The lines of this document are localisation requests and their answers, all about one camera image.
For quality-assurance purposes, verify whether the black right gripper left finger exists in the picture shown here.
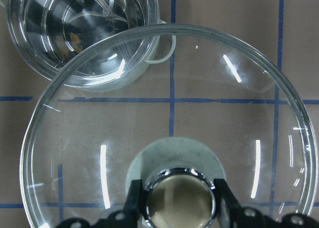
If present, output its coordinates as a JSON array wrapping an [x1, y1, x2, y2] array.
[[123, 180, 144, 228]]

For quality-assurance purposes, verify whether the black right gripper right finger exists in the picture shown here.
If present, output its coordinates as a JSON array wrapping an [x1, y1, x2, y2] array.
[[213, 179, 241, 228]]

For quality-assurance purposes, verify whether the glass pot lid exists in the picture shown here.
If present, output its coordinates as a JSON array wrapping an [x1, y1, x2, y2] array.
[[20, 24, 319, 228]]

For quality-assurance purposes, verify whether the pale green cooking pot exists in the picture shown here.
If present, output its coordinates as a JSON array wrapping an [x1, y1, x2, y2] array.
[[1, 0, 176, 91]]

